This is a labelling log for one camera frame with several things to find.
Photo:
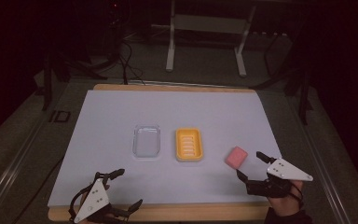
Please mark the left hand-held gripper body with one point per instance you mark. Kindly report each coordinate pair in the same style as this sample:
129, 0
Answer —
92, 199

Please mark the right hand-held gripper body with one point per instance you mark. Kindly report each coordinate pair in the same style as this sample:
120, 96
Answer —
287, 171

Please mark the pink soap bar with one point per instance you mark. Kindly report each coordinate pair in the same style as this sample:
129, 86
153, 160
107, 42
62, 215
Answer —
236, 157

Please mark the person's left hand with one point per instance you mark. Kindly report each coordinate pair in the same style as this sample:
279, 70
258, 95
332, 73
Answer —
107, 186

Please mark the person's right hand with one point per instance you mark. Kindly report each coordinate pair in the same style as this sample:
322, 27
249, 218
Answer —
284, 203

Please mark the clear plastic soap dish lid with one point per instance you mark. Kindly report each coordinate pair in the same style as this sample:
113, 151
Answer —
146, 141

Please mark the wooden table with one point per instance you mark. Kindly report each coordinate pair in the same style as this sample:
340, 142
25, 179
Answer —
180, 212

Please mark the yellow soap dish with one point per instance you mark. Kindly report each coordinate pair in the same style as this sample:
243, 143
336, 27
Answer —
189, 144

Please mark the black tripod stand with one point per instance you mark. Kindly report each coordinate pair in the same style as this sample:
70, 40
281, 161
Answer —
304, 99
47, 87

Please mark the white table mat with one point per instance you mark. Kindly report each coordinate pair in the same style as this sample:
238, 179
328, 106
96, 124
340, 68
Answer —
167, 112

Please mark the dark grey box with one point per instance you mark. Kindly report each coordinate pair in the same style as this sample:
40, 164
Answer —
278, 53

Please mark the white metal stand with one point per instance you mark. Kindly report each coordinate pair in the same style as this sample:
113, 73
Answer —
205, 24

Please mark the metal floor rail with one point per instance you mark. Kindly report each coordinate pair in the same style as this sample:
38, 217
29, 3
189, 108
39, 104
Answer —
9, 174
327, 182

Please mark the black floor bracket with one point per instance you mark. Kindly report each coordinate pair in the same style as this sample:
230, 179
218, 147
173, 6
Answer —
59, 116

